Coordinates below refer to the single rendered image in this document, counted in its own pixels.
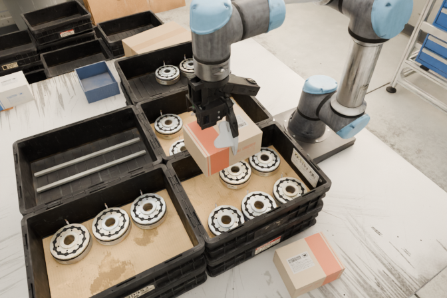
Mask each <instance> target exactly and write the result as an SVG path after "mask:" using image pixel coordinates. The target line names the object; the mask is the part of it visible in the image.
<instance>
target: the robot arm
mask: <svg viewBox="0 0 447 298"><path fill-rule="evenodd" d="M311 2H312V3H313V4H315V5H318V6H322V5H325V6H328V7H331V8H333V9H335V10H337V11H338V12H340V13H342V14H343V15H345V16H346V17H348V18H349V19H350V21H349V26H348V34H349V35H350V36H351V41H350V45H349V49H348V53H347V57H346V60H345V65H344V68H343V73H342V76H341V80H340V83H339V88H338V84H337V81H336V80H335V79H333V78H331V77H329V76H325V75H314V76H310V77H309V78H307V79H306V81H305V83H304V85H303V87H302V91H301V96H300V99H299V103H298V105H297V108H296V109H295V110H294V112H293V113H292V114H291V116H290V117H289V122H288V125H289V128H290V129H291V131H292V132H293V133H294V134H296V135H298V136H300V137H302V138H306V139H316V138H320V137H322V135H324V133H325V131H326V128H327V126H328V127H329V128H330V129H331V130H333V131H334V132H335V133H336V134H337V135H339V136H340V137H341V138H342V139H349V138H352V137H353V136H355V135H356V134H358V133H359V132H360V131H361V130H362V129H363V128H364V127H365V126H366V125H367V124H368V123H369V120H370V119H371V118H370V116H369V114H367V113H366V112H365V110H366V107H367V102H366V100H365V95H366V93H367V89H368V87H369V84H370V81H371V78H372V75H373V73H374V69H375V67H376V63H377V61H378V58H379V55H380V52H381V49H382V46H383V44H384V43H385V42H387V41H389V40H390V39H391V38H393V37H395V36H397V35H398V34H399V33H400V32H401V31H402V30H403V28H404V25H405V24H407V22H408V21H409V19H410V16H411V14H412V10H413V0H192V2H191V3H190V29H191V36H192V50H193V62H194V73H195V74H193V75H191V76H187V82H188V94H186V103H187V109H188V112H191V111H192V112H193V113H191V116H194V115H196V118H197V124H198V125H199V126H200V127H201V130H204V129H206V128H210V127H212V126H215V125H216V124H217V121H220V120H222V119H223V117H225V121H221V122H220V123H219V126H218V128H219V131H220V134H219V136H218V137H217V138H216V139H215V140H214V146H215V147H216V148H225V147H229V146H231V149H232V152H233V155H234V156H235V155H236V154H237V147H238V142H239V130H238V123H237V118H236V116H235V112H234V111H233V104H232V101H231V98H230V97H229V96H230V93H234V94H244V95H250V96H257V93H258V92H259V89H260V88H261V87H260V86H259V85H258V84H257V83H256V81H255V80H253V79H252V78H245V77H241V76H234V75H230V74H229V73H230V64H231V44H234V43H237V42H240V41H243V40H246V39H249V38H251V37H254V36H258V35H261V34H264V33H265V34H266V33H268V32H269V31H272V30H274V29H276V28H279V27H280V26H282V24H283V22H284V20H285V14H286V8H285V4H293V3H311ZM337 88H338V91H337ZM188 100H189V101H190V102H191V103H192V106H191V107H189V104H188Z"/></svg>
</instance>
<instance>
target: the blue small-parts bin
mask: <svg viewBox="0 0 447 298"><path fill-rule="evenodd" d="M74 71H75V73H76V76H77V79H78V81H79V83H80V85H81V88H82V90H83V92H84V95H85V96H86V99H87V101H88V103H89V104H90V103H93V102H96V101H99V100H102V99H105V98H108V97H111V96H114V95H117V94H120V89H119V86H118V82H117V80H116V79H115V77H114V75H113V73H112V71H111V70H110V68H109V66H108V65H107V63H106V61H101V62H98V63H94V64H91V65H87V66H84V67H80V68H77V69H75V70H74Z"/></svg>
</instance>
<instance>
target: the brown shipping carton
mask: <svg viewBox="0 0 447 298"><path fill-rule="evenodd" d="M190 40H192V36H191V32H189V31H188V30H186V29H185V28H183V27H182V26H180V25H179V24H177V23H176V22H174V21H171V22H169V23H166V24H163V25H160V26H158V27H155V28H153V29H150V30H147V31H144V32H142V33H139V34H137V35H134V36H131V37H129V38H126V39H123V40H122V44H123V47H124V53H125V56H126V57H130V56H133V55H137V54H140V53H145V52H148V51H153V50H156V49H160V48H163V47H167V46H170V45H175V44H178V43H183V42H186V41H190Z"/></svg>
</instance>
